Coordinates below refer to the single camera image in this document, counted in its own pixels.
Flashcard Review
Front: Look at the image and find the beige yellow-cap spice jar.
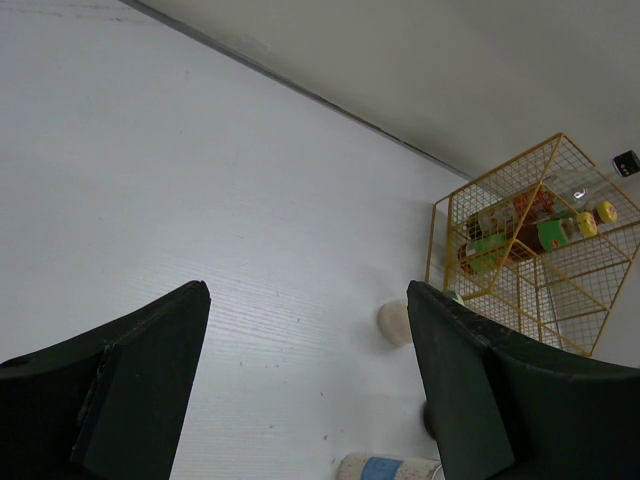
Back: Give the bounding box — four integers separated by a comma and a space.
377, 299, 413, 346

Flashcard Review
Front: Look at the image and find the blue label silver-lid shaker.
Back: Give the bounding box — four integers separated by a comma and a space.
336, 452, 444, 480

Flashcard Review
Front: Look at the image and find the sauce bottle yellow cap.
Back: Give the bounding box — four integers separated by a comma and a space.
504, 200, 621, 264
457, 212, 599, 276

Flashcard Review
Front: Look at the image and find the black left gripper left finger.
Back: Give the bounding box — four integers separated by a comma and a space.
1, 281, 211, 479

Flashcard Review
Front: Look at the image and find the clear bottle black cap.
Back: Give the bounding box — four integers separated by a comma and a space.
464, 174, 599, 241

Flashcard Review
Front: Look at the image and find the dark sauce jar red lid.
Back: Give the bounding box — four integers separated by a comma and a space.
421, 402, 436, 441

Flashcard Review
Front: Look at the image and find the yellow wire rack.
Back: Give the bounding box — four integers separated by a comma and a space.
425, 133, 639, 357

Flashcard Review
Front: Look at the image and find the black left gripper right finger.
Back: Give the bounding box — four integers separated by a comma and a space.
407, 281, 639, 479

